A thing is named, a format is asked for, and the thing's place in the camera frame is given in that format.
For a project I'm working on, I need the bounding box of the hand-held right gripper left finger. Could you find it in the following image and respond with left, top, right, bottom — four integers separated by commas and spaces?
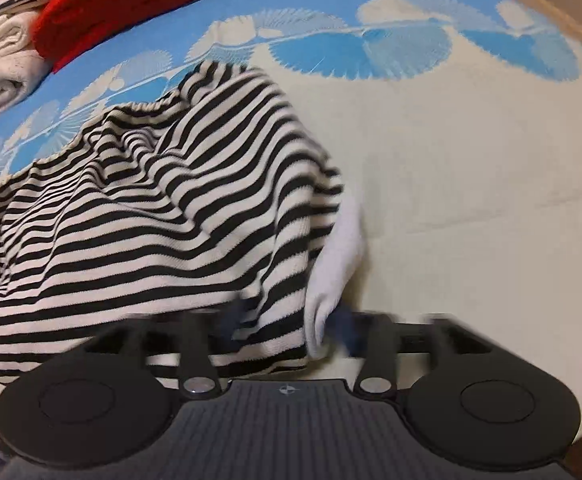
85, 309, 253, 402

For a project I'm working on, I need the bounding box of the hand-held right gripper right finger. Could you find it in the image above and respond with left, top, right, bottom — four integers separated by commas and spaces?
327, 306, 492, 402

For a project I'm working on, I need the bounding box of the black white striped hooded top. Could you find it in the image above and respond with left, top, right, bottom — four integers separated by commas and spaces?
0, 59, 373, 387

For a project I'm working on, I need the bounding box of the blue white patterned blanket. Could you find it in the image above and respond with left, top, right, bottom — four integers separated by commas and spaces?
0, 0, 582, 441

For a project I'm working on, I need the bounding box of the red folded blanket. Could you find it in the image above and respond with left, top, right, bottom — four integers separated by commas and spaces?
30, 0, 208, 74

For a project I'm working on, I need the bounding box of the cream knit folded blanket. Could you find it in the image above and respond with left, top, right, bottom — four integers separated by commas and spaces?
0, 12, 53, 132

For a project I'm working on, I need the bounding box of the wooden bed frame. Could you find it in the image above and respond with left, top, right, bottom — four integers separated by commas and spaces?
446, 0, 582, 86

